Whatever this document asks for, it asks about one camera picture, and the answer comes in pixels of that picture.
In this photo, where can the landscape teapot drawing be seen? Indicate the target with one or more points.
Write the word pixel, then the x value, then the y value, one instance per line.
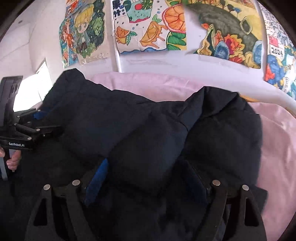
pixel 226 27

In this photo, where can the orange-haired girl drawing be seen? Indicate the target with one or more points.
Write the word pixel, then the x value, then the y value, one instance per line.
pixel 71 1

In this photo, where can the blond boy drawing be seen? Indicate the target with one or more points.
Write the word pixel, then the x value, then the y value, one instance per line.
pixel 90 30

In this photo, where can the orange juice fruit drawing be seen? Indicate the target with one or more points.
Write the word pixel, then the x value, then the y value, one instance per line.
pixel 148 25

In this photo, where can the person's left hand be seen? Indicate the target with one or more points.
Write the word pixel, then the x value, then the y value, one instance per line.
pixel 15 162

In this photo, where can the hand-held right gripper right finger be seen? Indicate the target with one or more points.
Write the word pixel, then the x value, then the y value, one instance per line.
pixel 196 185

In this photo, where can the city crowd drawing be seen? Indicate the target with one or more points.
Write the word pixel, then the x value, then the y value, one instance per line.
pixel 279 53

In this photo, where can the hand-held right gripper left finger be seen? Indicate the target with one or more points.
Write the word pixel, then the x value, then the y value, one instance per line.
pixel 97 183

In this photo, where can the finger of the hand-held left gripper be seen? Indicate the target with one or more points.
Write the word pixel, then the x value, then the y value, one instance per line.
pixel 44 131
pixel 39 114

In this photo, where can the mermaid girl drawing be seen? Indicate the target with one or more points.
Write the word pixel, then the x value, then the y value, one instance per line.
pixel 67 39

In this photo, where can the black padded jacket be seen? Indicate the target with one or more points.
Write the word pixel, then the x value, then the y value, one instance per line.
pixel 138 129

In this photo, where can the pink bed sheet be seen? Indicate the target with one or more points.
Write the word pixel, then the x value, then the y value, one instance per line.
pixel 277 150

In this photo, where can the wooden bed frame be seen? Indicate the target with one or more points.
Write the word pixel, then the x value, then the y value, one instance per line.
pixel 251 99

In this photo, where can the bright window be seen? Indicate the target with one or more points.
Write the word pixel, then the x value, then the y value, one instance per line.
pixel 32 88

